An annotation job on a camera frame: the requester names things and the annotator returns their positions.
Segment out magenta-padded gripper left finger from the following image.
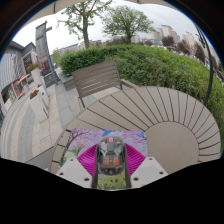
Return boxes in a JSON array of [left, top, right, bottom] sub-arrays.
[[55, 144, 101, 190]]

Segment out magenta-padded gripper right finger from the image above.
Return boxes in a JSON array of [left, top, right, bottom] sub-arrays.
[[123, 144, 169, 189]]

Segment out grey transparent computer mouse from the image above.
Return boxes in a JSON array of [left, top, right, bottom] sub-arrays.
[[97, 135, 127, 177]]

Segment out flower print mouse pad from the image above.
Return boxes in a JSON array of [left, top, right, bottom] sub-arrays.
[[58, 127, 149, 191]]

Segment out white planter box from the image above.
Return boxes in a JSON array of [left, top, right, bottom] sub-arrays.
[[27, 62, 46, 88], [28, 89, 51, 123]]

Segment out brown slatted chair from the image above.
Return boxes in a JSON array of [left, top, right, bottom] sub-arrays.
[[71, 60, 140, 109]]

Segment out green hedge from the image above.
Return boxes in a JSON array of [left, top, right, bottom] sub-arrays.
[[58, 43, 224, 143]]

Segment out grey shopfront building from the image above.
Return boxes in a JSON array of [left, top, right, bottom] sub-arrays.
[[0, 40, 38, 116]]

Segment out dark curved parasol pole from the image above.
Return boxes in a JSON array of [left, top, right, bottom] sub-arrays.
[[194, 24, 215, 107]]

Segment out tall grey sign pillar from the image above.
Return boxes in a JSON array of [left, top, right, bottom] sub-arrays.
[[34, 20, 61, 89]]

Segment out distant apartment buildings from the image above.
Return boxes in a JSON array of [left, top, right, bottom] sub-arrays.
[[131, 23, 204, 48]]

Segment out bare-trunked thin tree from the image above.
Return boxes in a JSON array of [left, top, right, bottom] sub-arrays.
[[56, 0, 113, 50]]

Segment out round leafy tree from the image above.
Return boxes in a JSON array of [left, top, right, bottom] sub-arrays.
[[101, 4, 156, 45]]

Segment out beige parasol canopy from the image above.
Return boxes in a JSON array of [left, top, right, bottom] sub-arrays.
[[22, 0, 174, 28]]

